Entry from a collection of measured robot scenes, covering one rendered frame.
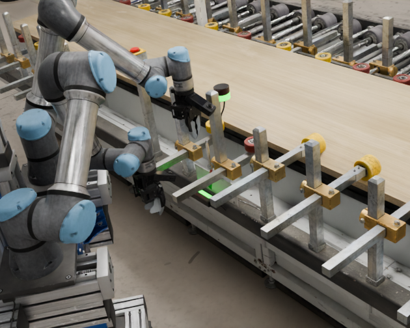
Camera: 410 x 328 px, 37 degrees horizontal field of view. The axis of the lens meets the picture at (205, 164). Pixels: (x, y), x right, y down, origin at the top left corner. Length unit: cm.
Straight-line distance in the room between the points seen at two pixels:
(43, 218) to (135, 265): 176
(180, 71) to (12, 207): 83
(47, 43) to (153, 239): 167
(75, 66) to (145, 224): 203
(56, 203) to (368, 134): 132
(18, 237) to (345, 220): 122
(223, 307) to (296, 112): 102
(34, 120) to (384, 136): 130
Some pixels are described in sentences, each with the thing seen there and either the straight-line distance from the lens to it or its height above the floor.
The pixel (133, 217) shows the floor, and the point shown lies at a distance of 372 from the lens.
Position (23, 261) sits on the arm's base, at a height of 110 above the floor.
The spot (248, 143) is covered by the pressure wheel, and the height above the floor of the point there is 91.
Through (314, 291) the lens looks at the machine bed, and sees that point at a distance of 282.
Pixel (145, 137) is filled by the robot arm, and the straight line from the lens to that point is 206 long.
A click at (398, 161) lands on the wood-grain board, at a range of 230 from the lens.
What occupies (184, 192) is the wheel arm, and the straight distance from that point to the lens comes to 229.
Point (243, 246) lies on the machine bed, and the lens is 308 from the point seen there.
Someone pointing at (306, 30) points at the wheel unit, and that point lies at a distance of 339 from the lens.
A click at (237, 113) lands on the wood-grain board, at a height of 90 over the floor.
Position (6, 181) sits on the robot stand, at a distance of 191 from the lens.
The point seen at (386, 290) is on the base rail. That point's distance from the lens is 206.
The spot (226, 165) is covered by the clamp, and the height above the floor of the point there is 87.
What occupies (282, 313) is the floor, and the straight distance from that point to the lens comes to 296.
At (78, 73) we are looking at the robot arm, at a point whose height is 152.
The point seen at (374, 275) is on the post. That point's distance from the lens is 205.
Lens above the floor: 213
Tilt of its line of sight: 31 degrees down
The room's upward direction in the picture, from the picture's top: 9 degrees counter-clockwise
